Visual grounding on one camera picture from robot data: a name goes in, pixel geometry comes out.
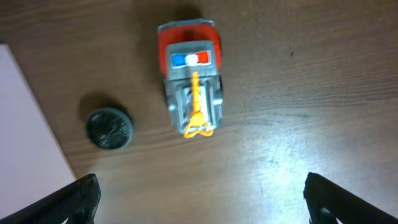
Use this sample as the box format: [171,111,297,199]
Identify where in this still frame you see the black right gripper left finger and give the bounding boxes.
[1,174,101,224]

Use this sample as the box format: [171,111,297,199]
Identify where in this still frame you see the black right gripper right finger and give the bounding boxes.
[303,172,397,224]

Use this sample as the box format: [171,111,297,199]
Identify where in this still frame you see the black round cap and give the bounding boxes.
[85,107,134,150]

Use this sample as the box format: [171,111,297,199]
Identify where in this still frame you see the red grey toy truck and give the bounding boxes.
[157,18,223,139]

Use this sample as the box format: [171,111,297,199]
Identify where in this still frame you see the pink cardboard box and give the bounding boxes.
[1,44,76,217]

